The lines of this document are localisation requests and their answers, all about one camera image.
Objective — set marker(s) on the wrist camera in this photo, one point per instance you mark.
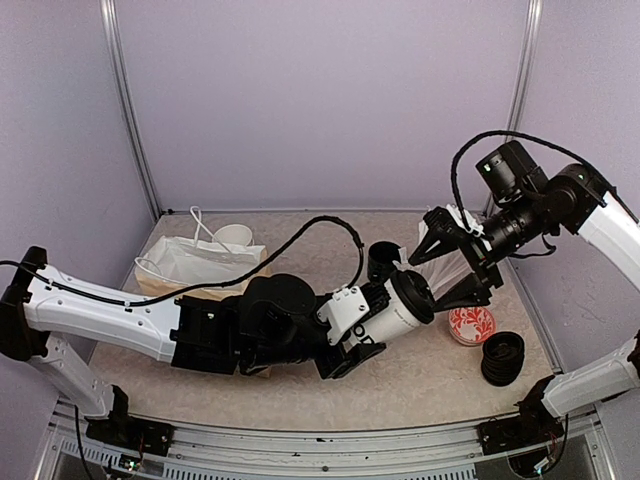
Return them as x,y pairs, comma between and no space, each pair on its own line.
346,311
459,218

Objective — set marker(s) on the stack of white paper cups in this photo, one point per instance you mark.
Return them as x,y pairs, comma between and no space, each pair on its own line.
237,234

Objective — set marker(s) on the aluminium front frame rail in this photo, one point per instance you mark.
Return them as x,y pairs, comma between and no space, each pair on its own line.
577,449

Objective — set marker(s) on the red white patterned bowl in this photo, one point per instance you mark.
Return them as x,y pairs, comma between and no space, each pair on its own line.
471,326

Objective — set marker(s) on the aluminium corner post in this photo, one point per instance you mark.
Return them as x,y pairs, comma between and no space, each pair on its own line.
109,17
526,64

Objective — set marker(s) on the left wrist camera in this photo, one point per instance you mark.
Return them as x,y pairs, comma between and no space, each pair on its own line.
346,311

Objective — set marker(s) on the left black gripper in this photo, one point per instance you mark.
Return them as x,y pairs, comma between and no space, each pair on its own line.
361,351

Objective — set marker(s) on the brown paper bag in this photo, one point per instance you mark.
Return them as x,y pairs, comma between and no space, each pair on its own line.
175,262

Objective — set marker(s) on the stack of black cup lids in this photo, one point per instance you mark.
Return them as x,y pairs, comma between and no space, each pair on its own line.
503,358

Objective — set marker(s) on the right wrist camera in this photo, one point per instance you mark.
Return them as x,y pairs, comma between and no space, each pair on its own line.
459,218

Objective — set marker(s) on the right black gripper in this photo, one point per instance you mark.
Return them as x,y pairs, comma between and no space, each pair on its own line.
483,261

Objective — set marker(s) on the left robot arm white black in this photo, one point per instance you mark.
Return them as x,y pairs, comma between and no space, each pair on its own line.
275,319

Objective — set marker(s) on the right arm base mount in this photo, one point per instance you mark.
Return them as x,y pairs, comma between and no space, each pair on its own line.
532,425

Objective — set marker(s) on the right aluminium corner post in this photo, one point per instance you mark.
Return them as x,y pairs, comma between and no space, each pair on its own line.
526,64

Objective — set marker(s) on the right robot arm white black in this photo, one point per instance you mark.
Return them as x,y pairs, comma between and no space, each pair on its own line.
540,188

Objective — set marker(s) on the stack of black cup sleeves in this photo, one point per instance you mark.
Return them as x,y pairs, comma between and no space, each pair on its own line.
381,260

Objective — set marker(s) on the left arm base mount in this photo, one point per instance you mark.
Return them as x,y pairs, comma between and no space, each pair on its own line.
121,429

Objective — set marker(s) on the left aluminium corner post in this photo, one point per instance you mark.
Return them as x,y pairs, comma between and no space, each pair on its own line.
109,17

